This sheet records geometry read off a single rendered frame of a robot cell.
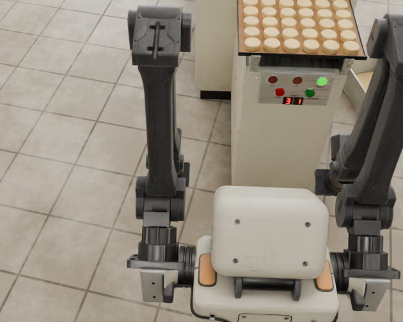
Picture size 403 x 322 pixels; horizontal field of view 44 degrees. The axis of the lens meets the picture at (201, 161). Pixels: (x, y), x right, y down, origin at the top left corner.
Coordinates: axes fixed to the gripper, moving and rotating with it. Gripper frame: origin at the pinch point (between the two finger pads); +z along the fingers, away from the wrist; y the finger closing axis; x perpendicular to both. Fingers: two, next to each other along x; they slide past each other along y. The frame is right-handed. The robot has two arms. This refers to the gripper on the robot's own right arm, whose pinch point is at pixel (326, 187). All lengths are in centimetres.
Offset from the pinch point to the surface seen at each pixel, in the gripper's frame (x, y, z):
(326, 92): -35.6, -4.8, 18.1
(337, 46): -46.2, -5.4, 5.4
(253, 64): -40.2, 20.4, 8.2
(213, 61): -80, 33, 92
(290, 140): -26, 3, 44
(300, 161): -21, -3, 55
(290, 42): -47.1, 9.4, 5.7
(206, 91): -72, 36, 114
